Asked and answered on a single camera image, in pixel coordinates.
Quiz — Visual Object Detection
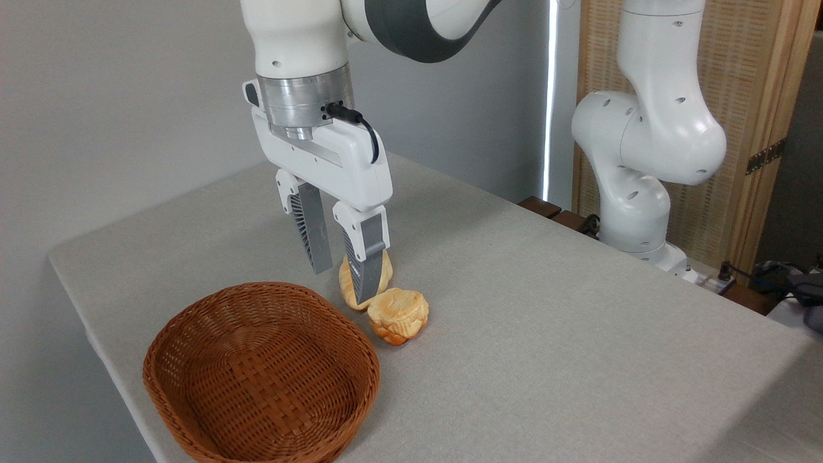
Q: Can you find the grey tablecloth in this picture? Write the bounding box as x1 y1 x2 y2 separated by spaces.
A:
48 151 823 463

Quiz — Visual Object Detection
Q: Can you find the long twisted bread loaf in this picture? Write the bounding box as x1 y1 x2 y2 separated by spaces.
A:
338 250 394 313

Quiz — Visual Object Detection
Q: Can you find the metal screen hinge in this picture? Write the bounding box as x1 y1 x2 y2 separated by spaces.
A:
745 138 787 176

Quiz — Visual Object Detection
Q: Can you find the black power cable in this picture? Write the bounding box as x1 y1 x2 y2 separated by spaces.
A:
718 260 798 303

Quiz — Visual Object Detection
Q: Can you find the wooden rattan folding screen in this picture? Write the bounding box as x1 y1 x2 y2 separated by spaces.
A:
572 0 822 278

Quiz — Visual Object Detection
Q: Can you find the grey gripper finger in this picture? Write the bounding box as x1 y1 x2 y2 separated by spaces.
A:
276 168 334 276
332 200 391 305

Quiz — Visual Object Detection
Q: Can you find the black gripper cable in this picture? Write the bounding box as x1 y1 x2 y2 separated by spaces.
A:
324 101 381 165

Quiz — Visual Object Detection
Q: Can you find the dark grey bundled bag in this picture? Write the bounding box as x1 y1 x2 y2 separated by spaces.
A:
752 256 823 334

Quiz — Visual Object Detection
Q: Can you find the round golden bread roll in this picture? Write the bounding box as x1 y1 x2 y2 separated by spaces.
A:
367 287 430 347

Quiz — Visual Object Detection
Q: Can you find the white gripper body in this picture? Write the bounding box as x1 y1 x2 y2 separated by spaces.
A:
242 80 393 213

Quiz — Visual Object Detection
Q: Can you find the brown woven wicker basket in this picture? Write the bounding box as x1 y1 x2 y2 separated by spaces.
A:
142 281 381 463

